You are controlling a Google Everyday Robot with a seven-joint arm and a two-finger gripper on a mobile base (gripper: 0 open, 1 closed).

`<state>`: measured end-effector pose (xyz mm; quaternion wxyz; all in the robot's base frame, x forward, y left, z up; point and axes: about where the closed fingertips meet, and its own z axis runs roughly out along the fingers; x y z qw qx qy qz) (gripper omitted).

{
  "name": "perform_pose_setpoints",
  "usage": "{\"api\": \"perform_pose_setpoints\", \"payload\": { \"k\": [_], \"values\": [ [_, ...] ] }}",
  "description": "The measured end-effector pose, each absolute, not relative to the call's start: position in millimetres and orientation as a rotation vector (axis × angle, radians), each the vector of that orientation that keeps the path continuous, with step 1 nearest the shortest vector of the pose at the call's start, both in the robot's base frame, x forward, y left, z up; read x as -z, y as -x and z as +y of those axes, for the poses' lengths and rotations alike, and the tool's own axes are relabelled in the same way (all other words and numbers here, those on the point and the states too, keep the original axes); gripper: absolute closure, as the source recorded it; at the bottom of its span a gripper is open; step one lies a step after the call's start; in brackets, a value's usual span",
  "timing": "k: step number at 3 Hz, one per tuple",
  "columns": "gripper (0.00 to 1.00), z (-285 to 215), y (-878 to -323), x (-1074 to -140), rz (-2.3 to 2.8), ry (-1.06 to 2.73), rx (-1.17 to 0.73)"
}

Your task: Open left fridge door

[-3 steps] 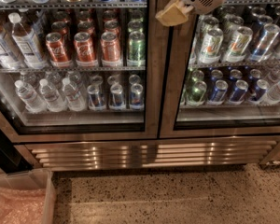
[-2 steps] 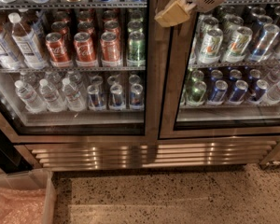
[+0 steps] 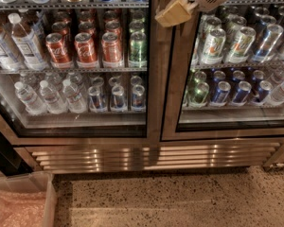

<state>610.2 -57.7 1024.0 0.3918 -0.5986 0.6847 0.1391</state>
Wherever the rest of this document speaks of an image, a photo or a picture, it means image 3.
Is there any front middle red cola can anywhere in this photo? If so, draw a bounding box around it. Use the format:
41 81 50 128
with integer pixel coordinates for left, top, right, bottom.
74 32 99 68

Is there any left energy drink can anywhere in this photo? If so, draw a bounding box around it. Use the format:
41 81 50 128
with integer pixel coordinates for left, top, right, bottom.
88 86 107 113

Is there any left edge tea bottle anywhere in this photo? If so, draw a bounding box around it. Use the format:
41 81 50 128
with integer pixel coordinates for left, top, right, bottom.
0 25 22 71

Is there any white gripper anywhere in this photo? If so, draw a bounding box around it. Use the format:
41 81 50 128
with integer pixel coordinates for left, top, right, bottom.
155 0 226 27

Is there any left water bottle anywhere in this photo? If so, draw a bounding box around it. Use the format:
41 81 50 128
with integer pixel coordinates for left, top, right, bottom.
14 81 47 115

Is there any middle blue can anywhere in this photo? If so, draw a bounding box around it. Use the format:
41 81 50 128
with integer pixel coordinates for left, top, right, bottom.
230 80 252 106

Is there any white green soda can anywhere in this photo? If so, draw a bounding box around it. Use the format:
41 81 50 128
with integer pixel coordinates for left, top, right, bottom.
201 28 226 64
224 26 256 63

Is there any front left red cola can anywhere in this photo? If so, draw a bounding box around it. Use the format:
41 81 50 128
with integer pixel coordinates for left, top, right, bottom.
45 33 73 69

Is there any silver blue tall can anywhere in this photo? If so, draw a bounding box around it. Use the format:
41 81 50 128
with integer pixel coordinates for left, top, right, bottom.
251 24 284 62

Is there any glass fridge door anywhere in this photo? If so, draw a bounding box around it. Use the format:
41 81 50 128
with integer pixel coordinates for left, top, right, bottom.
162 0 284 140
0 0 166 146

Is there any energy drink can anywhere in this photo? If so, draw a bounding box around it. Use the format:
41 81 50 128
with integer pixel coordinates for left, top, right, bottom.
111 85 127 112
88 86 107 113
132 85 145 111

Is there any left white green soda can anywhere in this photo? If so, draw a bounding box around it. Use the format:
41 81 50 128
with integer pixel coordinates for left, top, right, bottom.
201 28 226 64

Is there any green can lower shelf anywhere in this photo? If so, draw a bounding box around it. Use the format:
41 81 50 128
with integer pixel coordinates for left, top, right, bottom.
188 82 209 107

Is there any water bottle right fridge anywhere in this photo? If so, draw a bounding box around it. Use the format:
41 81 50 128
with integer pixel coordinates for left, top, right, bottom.
268 81 284 106

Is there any right blue red can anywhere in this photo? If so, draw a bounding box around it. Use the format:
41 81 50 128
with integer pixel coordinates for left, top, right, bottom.
250 80 273 106

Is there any right white green soda can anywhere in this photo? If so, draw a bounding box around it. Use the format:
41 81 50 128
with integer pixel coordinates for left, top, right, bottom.
224 26 256 63

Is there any water bottle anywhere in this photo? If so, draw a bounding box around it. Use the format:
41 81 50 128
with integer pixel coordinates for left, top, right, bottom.
14 81 47 115
40 80 67 114
62 79 87 114

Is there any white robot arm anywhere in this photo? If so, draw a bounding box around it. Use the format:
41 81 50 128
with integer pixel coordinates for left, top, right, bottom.
155 0 227 27

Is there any left blue can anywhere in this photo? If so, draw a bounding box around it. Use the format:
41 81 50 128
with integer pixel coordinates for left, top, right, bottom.
210 80 231 107

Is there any right water bottle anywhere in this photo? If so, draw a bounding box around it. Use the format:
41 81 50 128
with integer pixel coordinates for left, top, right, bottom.
62 79 87 114

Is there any middle energy drink can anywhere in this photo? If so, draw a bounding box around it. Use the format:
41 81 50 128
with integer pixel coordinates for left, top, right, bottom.
111 85 127 112

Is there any middle water bottle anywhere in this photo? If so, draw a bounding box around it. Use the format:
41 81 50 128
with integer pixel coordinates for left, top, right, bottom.
40 80 67 114

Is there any tea bottle white cap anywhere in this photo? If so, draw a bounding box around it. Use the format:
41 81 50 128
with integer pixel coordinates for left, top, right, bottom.
8 13 48 71

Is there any right energy drink can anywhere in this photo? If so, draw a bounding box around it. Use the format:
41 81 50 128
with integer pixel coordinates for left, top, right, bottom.
132 85 145 111

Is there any steel fridge bottom grille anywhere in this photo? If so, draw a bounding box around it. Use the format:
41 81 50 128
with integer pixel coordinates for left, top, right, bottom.
16 137 284 174

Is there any clear plastic storage bin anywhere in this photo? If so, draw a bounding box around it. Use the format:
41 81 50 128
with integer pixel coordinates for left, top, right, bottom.
0 171 57 227

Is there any red cola can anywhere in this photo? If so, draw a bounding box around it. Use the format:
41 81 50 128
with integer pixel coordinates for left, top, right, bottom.
74 32 99 68
45 33 73 69

